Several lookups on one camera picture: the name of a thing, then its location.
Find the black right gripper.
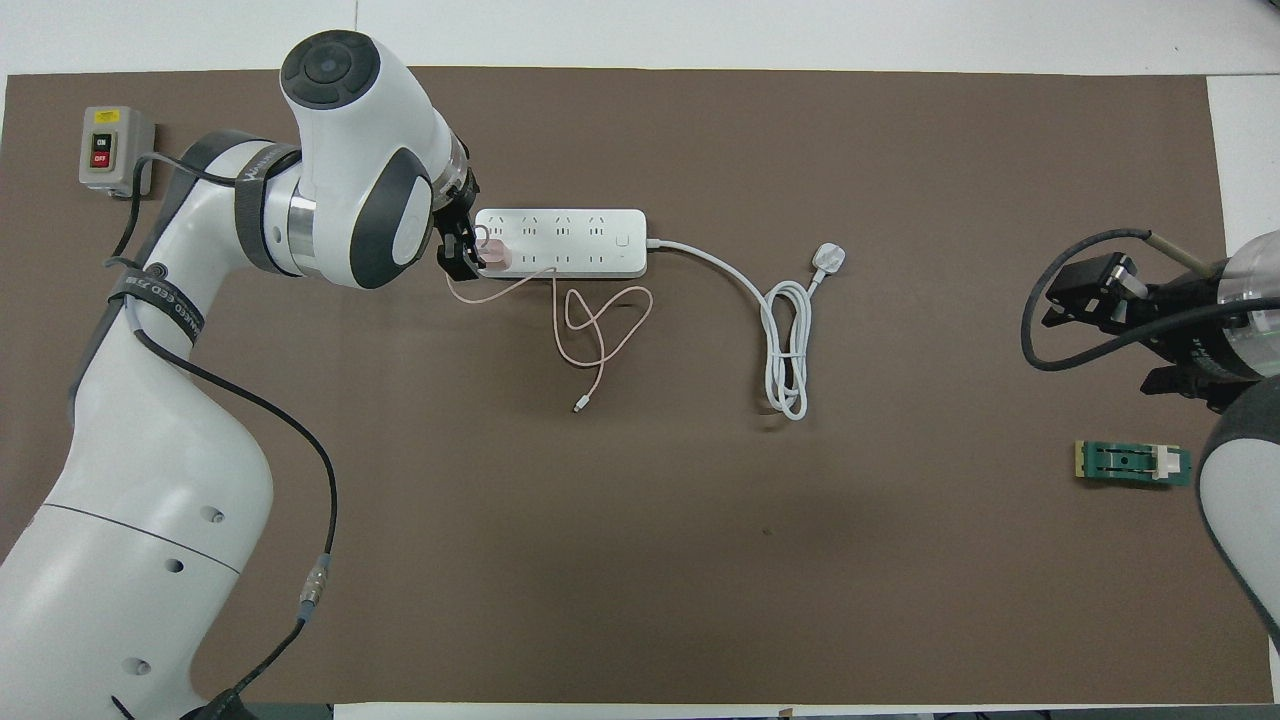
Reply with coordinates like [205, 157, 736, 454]
[1040, 250, 1251, 411]

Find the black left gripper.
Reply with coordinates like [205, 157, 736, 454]
[432, 165, 493, 283]

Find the white power strip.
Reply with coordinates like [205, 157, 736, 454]
[474, 208, 649, 280]

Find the pink charging cable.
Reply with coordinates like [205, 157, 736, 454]
[445, 224, 655, 414]

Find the green circuit board module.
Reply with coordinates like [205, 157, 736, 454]
[1074, 440, 1193, 491]

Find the brown table mat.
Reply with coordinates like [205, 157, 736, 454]
[0, 67, 1275, 706]

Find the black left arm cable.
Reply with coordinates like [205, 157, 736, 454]
[103, 150, 339, 720]

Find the white power cord with plug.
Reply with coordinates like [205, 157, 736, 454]
[645, 238, 848, 421]

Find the grey on-off switch box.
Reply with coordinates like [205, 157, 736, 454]
[79, 106, 158, 200]

